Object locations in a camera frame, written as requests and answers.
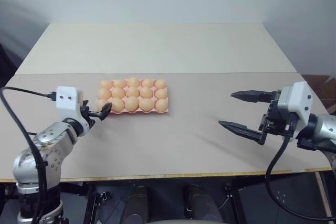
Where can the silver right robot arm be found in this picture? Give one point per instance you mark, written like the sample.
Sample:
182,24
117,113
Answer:
326,127

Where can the dark rounded shape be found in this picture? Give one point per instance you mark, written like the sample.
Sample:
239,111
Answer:
198,201
137,204

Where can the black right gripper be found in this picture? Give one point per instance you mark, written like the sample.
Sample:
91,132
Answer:
278,123

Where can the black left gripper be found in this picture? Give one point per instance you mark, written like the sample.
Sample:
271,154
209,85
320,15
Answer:
88,117

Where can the pink plastic egg tray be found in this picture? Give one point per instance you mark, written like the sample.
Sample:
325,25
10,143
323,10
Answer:
152,113

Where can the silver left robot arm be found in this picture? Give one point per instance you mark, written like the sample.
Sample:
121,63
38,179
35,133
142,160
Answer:
50,142

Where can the wooden table leg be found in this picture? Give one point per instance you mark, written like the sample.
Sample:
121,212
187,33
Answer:
320,192

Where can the black metal frame strut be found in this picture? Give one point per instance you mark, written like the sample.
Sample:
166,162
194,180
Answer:
92,209
232,203

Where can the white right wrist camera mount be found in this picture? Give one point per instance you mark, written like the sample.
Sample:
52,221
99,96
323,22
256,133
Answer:
299,95

